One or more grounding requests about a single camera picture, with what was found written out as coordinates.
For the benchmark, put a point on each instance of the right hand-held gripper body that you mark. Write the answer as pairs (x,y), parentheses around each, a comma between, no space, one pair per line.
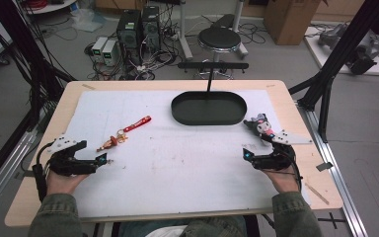
(276,161)

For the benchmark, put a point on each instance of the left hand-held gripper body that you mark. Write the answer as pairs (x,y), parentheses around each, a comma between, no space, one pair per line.
(69,164)

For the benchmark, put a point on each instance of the black tray stand with bar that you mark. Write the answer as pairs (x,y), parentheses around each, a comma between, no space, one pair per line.
(207,110)

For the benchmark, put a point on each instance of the person's left hand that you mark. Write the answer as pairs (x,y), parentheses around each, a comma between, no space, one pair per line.
(60,184)

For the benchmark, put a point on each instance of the person's right hand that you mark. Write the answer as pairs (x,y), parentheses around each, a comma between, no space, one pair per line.
(286,181)

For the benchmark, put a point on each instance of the dark tape piece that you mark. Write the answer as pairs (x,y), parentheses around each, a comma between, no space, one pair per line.
(324,166)

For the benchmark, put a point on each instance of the thin wooden stick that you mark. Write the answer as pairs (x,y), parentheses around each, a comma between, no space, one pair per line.
(316,193)

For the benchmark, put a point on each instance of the white table mat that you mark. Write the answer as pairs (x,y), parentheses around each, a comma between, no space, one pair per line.
(177,171)

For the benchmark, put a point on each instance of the white power supply unit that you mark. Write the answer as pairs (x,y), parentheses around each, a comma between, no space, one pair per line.
(109,52)
(98,49)

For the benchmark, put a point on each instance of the white floor board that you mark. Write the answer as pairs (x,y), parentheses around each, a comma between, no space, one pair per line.
(319,52)

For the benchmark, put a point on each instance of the black round stool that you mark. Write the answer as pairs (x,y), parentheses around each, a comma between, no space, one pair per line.
(219,39)

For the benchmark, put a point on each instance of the white desk leg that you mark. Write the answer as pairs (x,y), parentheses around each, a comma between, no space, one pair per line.
(185,33)
(240,29)

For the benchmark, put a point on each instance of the black computer tower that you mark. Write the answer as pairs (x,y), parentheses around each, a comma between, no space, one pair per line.
(151,28)
(129,34)

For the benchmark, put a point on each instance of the black and grey device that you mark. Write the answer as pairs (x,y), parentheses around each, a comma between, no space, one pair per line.
(365,56)

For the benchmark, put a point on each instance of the brown cardboard box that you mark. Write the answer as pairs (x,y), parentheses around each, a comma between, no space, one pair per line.
(289,21)

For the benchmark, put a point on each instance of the clear plastic bag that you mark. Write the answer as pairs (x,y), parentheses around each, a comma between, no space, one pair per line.
(87,19)

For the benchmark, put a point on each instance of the aluminium rail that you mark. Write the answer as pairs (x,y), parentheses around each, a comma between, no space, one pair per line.
(337,177)
(3,174)

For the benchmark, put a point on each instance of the black metal frame strut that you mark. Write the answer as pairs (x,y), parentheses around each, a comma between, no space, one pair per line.
(29,56)
(335,56)

